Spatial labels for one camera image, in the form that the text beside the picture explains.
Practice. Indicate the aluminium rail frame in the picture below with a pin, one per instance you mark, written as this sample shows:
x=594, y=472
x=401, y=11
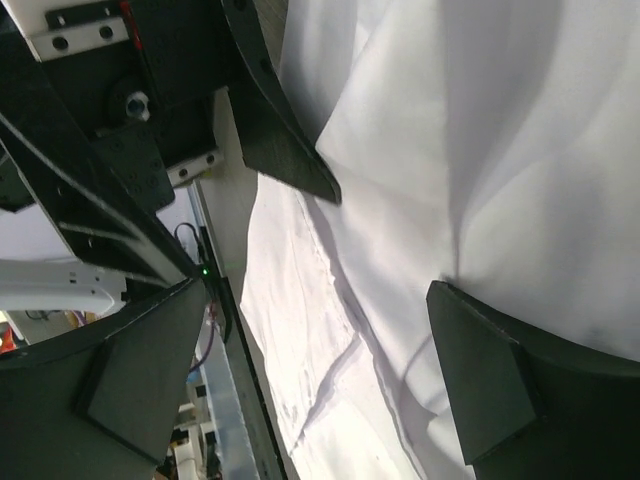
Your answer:
x=236, y=454

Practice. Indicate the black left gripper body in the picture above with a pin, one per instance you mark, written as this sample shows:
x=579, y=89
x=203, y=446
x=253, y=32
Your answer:
x=102, y=102

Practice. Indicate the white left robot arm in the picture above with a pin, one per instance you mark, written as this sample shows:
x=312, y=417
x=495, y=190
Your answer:
x=76, y=285

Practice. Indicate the white long sleeve shirt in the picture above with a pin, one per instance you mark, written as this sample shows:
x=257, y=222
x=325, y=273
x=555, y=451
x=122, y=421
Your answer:
x=490, y=143

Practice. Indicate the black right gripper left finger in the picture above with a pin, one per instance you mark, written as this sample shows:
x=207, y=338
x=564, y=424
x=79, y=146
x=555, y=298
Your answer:
x=101, y=401

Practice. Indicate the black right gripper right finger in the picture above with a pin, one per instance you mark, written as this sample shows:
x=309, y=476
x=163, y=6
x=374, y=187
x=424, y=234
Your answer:
x=528, y=404

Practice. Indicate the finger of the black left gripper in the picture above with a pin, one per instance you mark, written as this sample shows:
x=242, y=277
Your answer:
x=272, y=140

